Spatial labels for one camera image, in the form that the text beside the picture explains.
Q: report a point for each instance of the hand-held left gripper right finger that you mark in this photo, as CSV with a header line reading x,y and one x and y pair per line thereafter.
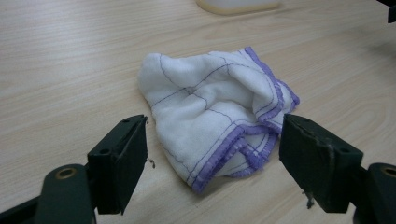
x,y
314,161

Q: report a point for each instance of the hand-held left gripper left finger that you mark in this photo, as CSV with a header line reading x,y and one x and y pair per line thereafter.
x,y
124,161

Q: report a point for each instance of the white towel with purple trim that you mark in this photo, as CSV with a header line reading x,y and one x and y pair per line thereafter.
x,y
202,124

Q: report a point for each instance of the white metal rack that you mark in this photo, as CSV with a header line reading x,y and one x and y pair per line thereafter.
x,y
236,7

